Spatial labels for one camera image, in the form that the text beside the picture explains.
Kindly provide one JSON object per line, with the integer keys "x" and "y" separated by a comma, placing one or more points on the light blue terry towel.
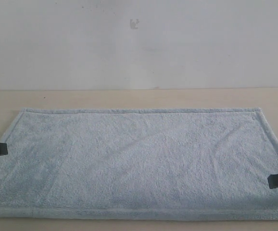
{"x": 145, "y": 164}

